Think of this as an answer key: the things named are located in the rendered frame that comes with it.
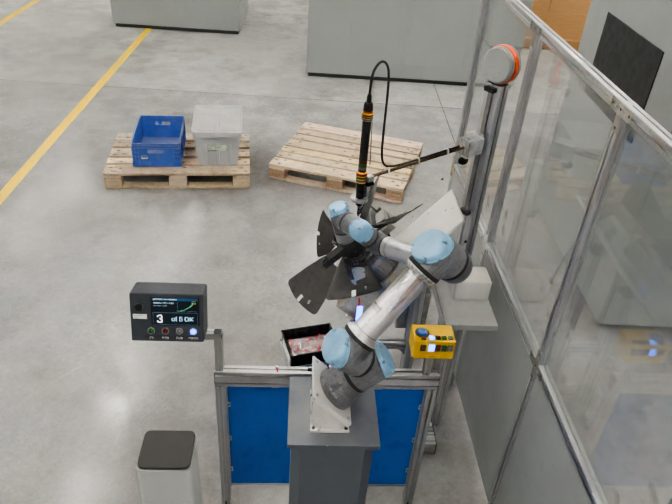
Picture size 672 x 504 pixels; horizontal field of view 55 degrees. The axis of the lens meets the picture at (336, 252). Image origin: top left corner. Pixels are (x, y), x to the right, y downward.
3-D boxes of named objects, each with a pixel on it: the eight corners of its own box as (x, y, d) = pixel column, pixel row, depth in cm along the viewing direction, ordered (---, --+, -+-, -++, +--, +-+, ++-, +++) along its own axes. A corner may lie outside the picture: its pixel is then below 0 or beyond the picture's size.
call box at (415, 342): (447, 344, 257) (451, 324, 251) (452, 362, 249) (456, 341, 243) (407, 343, 256) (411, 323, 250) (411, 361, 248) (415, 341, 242)
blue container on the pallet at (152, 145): (187, 137, 590) (184, 115, 578) (182, 168, 541) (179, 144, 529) (141, 137, 584) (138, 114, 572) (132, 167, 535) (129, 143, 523)
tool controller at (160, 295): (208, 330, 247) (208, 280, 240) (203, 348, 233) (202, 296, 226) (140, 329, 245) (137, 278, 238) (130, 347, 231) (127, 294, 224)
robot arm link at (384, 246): (491, 266, 202) (386, 234, 239) (475, 251, 195) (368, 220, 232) (475, 298, 201) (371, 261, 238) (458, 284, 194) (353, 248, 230)
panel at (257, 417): (405, 483, 301) (426, 385, 264) (406, 486, 300) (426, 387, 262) (230, 482, 295) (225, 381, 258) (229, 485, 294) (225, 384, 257)
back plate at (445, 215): (343, 266, 321) (341, 265, 320) (447, 176, 294) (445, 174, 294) (349, 338, 277) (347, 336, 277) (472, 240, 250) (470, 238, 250)
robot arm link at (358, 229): (384, 233, 224) (366, 222, 232) (365, 219, 217) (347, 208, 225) (371, 252, 224) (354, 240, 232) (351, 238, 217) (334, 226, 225)
